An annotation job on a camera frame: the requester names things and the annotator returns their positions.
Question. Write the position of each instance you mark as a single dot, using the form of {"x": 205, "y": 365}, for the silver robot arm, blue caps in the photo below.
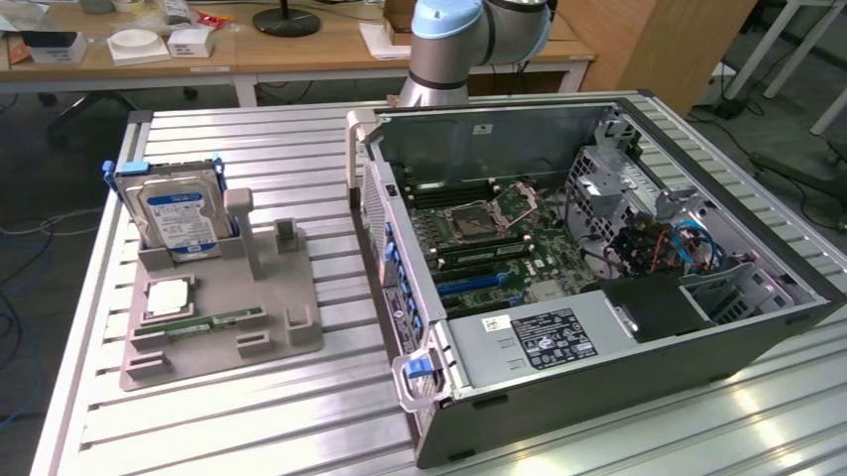
{"x": 442, "y": 54}

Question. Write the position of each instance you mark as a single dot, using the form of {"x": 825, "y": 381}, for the CPU socket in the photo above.
{"x": 472, "y": 222}

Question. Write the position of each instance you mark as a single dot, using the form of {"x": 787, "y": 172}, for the black RAM slot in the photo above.
{"x": 449, "y": 184}
{"x": 452, "y": 190}
{"x": 453, "y": 196}
{"x": 456, "y": 202}

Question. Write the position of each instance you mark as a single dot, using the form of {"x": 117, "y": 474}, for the blue expansion slot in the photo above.
{"x": 472, "y": 283}

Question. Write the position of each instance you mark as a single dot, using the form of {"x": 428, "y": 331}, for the metal socket cover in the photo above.
{"x": 518, "y": 203}

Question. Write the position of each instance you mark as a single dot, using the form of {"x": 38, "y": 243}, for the grey power supply with label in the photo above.
{"x": 561, "y": 332}

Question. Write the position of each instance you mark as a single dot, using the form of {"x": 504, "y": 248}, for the grey plastic parts rack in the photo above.
{"x": 264, "y": 317}

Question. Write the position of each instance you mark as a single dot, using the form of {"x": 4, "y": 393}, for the perforated metal drive cage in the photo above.
{"x": 612, "y": 188}

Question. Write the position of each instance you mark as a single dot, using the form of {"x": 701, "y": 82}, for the hard disk with blue carrier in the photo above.
{"x": 174, "y": 213}

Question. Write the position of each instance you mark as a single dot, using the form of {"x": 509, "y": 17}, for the green RAM stick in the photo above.
{"x": 198, "y": 324}

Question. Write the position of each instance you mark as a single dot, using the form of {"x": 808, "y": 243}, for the white paper stack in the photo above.
{"x": 380, "y": 44}

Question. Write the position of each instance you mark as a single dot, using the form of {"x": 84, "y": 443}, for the open black PC case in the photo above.
{"x": 595, "y": 387}

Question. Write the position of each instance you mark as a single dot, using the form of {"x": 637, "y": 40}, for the silver CPU chip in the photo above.
{"x": 168, "y": 296}

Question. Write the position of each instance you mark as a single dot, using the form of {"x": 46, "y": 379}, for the wooden desk with white legs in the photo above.
{"x": 297, "y": 52}

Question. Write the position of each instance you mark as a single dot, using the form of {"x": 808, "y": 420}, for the brown cardboard box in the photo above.
{"x": 396, "y": 20}

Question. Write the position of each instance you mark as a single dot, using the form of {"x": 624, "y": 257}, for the grey metal disk bay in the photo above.
{"x": 731, "y": 292}

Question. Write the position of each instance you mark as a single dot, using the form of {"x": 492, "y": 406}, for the black round lamp base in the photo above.
{"x": 285, "y": 22}

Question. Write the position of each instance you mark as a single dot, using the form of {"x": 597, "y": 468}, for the white box with label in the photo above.
{"x": 190, "y": 42}

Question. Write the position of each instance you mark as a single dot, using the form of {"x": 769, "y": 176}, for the wooden cabinet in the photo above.
{"x": 661, "y": 44}

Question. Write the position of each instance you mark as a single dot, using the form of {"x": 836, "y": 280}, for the red packet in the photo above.
{"x": 214, "y": 21}

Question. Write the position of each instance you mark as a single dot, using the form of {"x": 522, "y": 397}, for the black chair base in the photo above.
{"x": 85, "y": 106}
{"x": 793, "y": 168}

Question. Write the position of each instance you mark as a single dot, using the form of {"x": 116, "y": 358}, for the white round plastic holder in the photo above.
{"x": 137, "y": 47}

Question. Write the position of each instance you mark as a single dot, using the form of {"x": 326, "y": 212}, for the small printed box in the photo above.
{"x": 176, "y": 10}

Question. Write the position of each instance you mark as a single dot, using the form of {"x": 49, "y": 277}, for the white box with black device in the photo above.
{"x": 52, "y": 47}

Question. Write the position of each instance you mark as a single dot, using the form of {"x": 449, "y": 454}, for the grey cup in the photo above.
{"x": 97, "y": 6}

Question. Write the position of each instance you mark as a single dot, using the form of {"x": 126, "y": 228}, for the white table frame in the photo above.
{"x": 787, "y": 49}

